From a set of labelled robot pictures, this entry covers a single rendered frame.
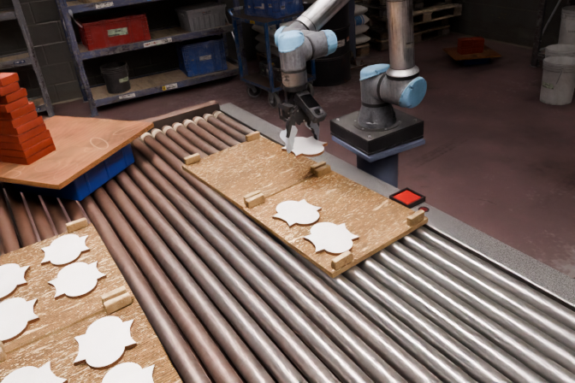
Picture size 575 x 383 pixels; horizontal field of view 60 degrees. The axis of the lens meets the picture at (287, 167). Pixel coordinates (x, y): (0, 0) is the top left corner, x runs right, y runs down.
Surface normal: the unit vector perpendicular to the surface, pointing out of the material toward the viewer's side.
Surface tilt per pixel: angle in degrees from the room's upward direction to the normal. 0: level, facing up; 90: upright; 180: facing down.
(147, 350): 0
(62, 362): 0
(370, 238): 0
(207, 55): 90
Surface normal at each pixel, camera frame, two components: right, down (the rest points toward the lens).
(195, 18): 0.56, 0.43
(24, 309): -0.09, -0.89
